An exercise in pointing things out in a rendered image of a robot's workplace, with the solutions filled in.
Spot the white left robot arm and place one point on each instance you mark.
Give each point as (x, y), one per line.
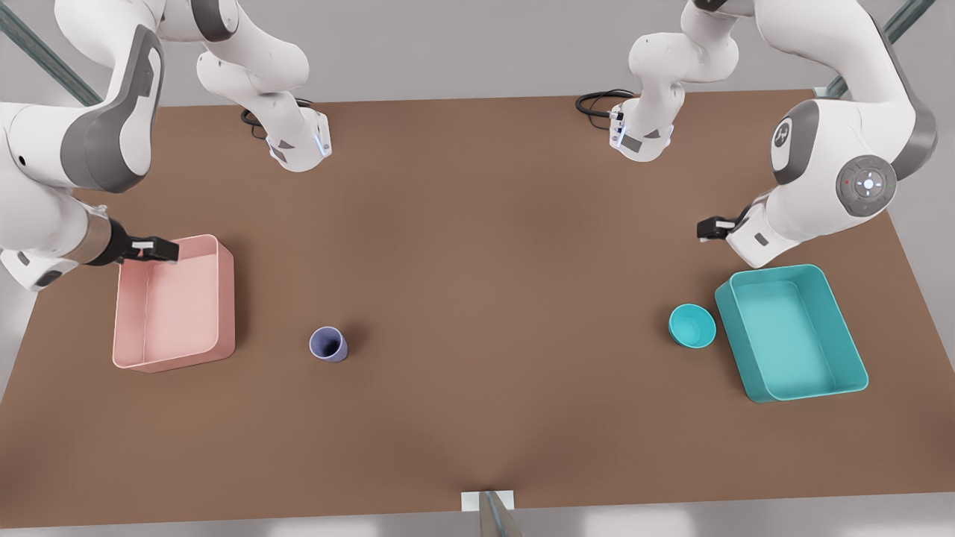
(843, 149)

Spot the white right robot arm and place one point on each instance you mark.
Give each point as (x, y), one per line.
(97, 142)

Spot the pink rectangular box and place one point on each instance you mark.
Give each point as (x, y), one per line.
(173, 304)

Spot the teal bowl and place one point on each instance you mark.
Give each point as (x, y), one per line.
(692, 325)

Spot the teal rectangular box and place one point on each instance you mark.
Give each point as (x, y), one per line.
(791, 332)

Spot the purple cup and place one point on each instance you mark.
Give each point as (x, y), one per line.
(328, 344)

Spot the silver frame post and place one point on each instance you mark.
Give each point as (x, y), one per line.
(45, 56)
(873, 45)
(492, 514)

